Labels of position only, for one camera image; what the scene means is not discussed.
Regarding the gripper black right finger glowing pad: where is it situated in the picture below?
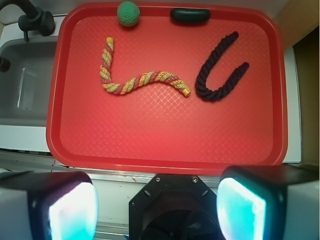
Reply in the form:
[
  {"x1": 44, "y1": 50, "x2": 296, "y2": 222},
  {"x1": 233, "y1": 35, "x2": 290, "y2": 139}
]
[{"x1": 216, "y1": 164, "x2": 320, "y2": 240}]

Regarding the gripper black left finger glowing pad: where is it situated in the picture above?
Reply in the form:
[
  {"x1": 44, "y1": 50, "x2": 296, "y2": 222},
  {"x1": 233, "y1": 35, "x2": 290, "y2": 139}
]
[{"x1": 0, "y1": 171, "x2": 99, "y2": 240}]

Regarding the grey sink basin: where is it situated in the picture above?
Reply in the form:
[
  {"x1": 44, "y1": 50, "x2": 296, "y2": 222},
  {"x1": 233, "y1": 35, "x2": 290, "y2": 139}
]
[{"x1": 0, "y1": 36, "x2": 58, "y2": 127}]

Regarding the red plastic tray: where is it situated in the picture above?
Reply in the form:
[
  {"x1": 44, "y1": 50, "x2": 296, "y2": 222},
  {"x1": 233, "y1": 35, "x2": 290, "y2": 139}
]
[{"x1": 46, "y1": 2, "x2": 288, "y2": 176}]

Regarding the black sink faucet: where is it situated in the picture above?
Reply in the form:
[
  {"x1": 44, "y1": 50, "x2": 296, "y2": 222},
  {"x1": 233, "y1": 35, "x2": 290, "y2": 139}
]
[{"x1": 0, "y1": 0, "x2": 56, "y2": 42}]

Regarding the dark green oblong object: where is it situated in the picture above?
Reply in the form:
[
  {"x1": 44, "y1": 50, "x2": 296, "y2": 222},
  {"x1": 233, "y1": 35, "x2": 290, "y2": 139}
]
[{"x1": 170, "y1": 8, "x2": 211, "y2": 24}]

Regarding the green textured ball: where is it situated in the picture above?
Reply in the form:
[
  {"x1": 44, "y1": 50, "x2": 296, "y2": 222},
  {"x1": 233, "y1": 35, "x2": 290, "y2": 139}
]
[{"x1": 117, "y1": 1, "x2": 140, "y2": 27}]

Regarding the dark blue twisted rope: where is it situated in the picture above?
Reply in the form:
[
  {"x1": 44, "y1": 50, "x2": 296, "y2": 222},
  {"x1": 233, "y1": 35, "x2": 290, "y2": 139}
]
[{"x1": 195, "y1": 31, "x2": 251, "y2": 103}]

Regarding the red yellow green rope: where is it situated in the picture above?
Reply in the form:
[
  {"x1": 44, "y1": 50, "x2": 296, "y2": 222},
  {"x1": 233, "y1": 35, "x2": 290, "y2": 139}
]
[{"x1": 99, "y1": 36, "x2": 192, "y2": 98}]

